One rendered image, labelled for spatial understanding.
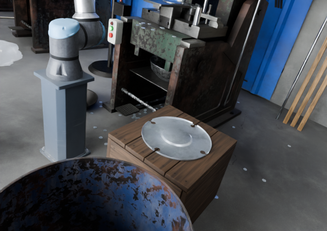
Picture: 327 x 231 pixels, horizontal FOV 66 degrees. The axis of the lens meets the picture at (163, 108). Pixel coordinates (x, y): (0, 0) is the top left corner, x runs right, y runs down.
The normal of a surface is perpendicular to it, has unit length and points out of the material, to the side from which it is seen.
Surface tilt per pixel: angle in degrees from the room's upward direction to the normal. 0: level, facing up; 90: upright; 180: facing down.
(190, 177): 0
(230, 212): 0
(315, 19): 90
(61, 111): 90
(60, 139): 90
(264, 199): 0
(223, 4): 90
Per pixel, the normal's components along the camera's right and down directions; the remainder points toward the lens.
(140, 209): -0.48, 0.32
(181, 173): 0.18, -0.86
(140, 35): -0.68, 0.25
